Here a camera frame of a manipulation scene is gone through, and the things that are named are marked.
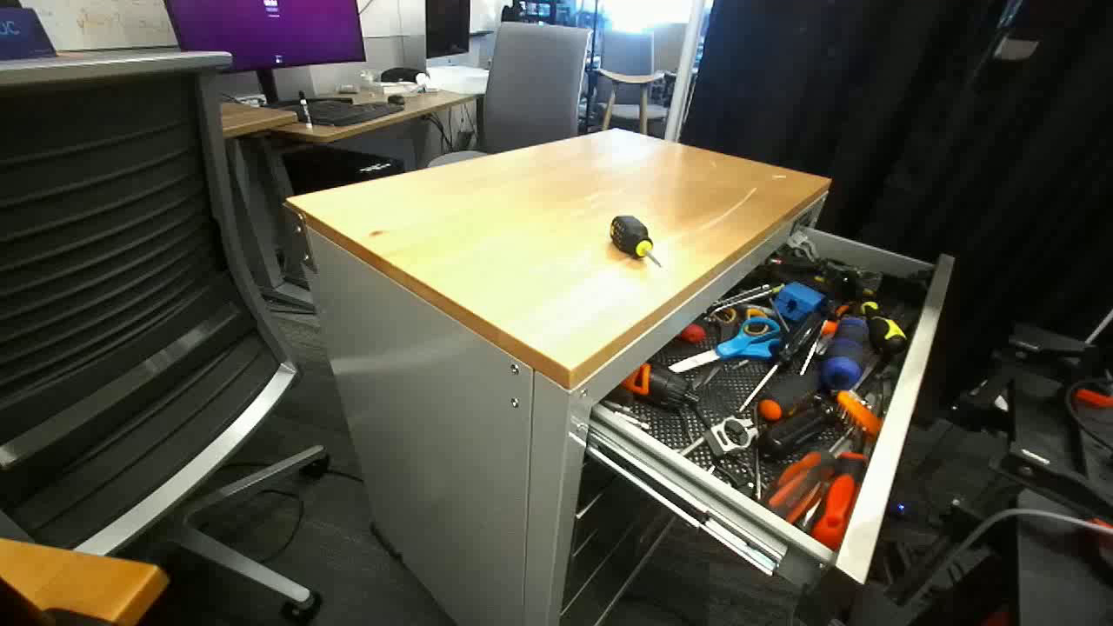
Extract blue handled tool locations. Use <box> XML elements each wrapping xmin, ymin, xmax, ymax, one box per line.
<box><xmin>818</xmin><ymin>314</ymin><xmax>872</xmax><ymax>394</ymax></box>

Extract small orange black tool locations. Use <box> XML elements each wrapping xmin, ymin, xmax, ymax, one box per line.
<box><xmin>619</xmin><ymin>360</ymin><xmax>659</xmax><ymax>402</ymax></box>

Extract wooden office desk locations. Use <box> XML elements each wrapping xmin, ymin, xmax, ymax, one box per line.
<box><xmin>221</xmin><ymin>88</ymin><xmax>489</xmax><ymax>152</ymax></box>

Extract short orange tool handle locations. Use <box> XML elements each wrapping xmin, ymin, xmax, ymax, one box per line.
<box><xmin>831</xmin><ymin>386</ymin><xmax>887</xmax><ymax>443</ymax></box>

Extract black keyboard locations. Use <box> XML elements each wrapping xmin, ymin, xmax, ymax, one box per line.
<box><xmin>301</xmin><ymin>97</ymin><xmax>406</xmax><ymax>127</ymax></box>

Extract blue handled scissors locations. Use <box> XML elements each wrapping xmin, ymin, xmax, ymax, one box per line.
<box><xmin>664</xmin><ymin>314</ymin><xmax>792</xmax><ymax>380</ymax></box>

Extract grey cabinet with wooden top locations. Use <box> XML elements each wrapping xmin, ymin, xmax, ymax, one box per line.
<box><xmin>286</xmin><ymin>126</ymin><xmax>836</xmax><ymax>626</ymax></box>

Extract silver ratchet wrench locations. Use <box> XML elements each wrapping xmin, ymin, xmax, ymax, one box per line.
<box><xmin>704</xmin><ymin>411</ymin><xmax>767</xmax><ymax>460</ymax></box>

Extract monitor with purple screen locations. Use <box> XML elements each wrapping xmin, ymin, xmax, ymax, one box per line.
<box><xmin>164</xmin><ymin>0</ymin><xmax>368</xmax><ymax>76</ymax></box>

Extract grey cable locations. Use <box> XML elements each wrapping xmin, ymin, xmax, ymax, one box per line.
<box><xmin>901</xmin><ymin>499</ymin><xmax>1113</xmax><ymax>620</ymax></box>

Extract wooden armrest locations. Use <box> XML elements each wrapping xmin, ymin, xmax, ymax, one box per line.
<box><xmin>0</xmin><ymin>534</ymin><xmax>174</xmax><ymax>626</ymax></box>

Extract orange handled tool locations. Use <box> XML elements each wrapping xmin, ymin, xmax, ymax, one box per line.
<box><xmin>806</xmin><ymin>470</ymin><xmax>862</xmax><ymax>553</ymax></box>

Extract chair with wooden arms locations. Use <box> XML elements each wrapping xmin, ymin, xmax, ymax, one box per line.
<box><xmin>591</xmin><ymin>25</ymin><xmax>689</xmax><ymax>138</ymax></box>

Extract black yellow stubby screwdriver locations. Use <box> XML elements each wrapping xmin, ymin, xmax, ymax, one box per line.
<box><xmin>610</xmin><ymin>212</ymin><xmax>664</xmax><ymax>270</ymax></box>

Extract dark computer monitor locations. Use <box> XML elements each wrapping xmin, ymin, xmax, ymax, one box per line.
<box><xmin>420</xmin><ymin>0</ymin><xmax>476</xmax><ymax>61</ymax></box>

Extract orange handled pliers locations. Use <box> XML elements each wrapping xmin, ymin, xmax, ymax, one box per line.
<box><xmin>767</xmin><ymin>446</ymin><xmax>831</xmax><ymax>523</ymax></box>

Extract blue plastic block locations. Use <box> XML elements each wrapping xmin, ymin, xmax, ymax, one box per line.
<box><xmin>768</xmin><ymin>277</ymin><xmax>831</xmax><ymax>330</ymax></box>

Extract black mesh office chair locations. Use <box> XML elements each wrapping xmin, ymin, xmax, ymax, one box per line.
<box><xmin>0</xmin><ymin>50</ymin><xmax>333</xmax><ymax>626</ymax></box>

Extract yellow black long screwdriver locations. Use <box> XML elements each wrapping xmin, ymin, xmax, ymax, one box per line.
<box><xmin>857</xmin><ymin>300</ymin><xmax>912</xmax><ymax>357</ymax></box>

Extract orange black screwdriver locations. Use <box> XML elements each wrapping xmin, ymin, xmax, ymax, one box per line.
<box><xmin>756</xmin><ymin>368</ymin><xmax>818</xmax><ymax>429</ymax></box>

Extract grey upholstered chair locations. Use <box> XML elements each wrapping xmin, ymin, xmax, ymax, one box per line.
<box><xmin>427</xmin><ymin>16</ymin><xmax>594</xmax><ymax>171</ymax></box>

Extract purple laptop screen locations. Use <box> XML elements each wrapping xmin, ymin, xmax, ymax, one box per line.
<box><xmin>0</xmin><ymin>3</ymin><xmax>61</xmax><ymax>61</ymax></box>

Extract black equipment stand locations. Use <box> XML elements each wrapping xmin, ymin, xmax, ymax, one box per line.
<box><xmin>916</xmin><ymin>310</ymin><xmax>1113</xmax><ymax>626</ymax></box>

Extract grey metal tool drawer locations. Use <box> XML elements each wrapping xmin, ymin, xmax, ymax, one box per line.
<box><xmin>572</xmin><ymin>223</ymin><xmax>961</xmax><ymax>587</ymax></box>

